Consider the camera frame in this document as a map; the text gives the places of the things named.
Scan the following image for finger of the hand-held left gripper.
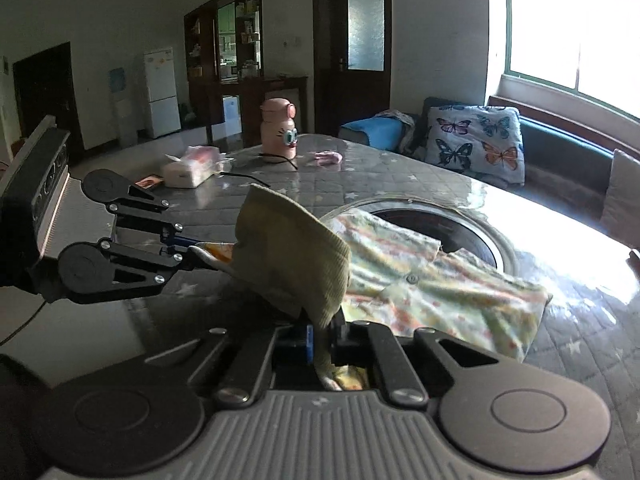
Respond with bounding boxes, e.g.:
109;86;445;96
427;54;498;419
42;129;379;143
101;239;212;302
106;184;197;252

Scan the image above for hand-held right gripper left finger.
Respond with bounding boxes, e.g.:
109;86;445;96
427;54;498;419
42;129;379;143
144;325;316;407

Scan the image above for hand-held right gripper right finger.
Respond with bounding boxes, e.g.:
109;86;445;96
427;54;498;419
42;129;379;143
332;320;502;407

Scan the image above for floral garment with green lining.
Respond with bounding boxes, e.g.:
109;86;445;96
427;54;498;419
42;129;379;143
192;183;553;391

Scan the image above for white and pink tissue pack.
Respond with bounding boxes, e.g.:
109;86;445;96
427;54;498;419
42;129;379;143
161;145;226;189

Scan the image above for black-armed eyeglasses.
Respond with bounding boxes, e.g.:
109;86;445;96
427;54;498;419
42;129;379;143
212;152;301;188

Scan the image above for dark wooden door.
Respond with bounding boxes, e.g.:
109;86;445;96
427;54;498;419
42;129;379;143
12;41;85;161

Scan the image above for white water dispenser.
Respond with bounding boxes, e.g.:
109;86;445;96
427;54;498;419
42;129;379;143
109;66;137;147

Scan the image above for white refrigerator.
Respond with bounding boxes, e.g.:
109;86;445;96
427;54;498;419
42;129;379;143
144;47;182;140

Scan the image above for pink cartoon bottle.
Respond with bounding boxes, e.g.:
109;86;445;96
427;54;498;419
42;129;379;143
259;98;300;163

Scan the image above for black round table hotplate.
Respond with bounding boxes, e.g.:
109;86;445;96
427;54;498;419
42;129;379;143
370;202;501;271

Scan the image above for dark wooden shelf cabinet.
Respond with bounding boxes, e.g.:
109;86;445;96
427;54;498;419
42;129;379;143
184;0;309;147

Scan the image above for blue cushion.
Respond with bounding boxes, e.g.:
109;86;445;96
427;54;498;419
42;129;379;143
339;117;407;153

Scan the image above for crumpled patterned blanket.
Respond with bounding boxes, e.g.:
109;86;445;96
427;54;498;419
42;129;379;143
372;109;418;156

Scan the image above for butterfly print pillow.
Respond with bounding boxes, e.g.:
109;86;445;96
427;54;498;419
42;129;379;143
424;104;526;187

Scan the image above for dark door with frosted glass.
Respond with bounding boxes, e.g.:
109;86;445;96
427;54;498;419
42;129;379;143
312;0;392;137

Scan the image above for dark teal bench sofa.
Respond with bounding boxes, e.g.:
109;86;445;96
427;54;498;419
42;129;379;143
420;95;640;201

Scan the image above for plain white pillow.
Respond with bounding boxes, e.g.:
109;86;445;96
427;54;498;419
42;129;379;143
600;149;640;248

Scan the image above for green-framed window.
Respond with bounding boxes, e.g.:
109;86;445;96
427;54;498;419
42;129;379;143
502;0;640;121

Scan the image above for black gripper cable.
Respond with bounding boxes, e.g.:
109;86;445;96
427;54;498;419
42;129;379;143
0;302;48;346

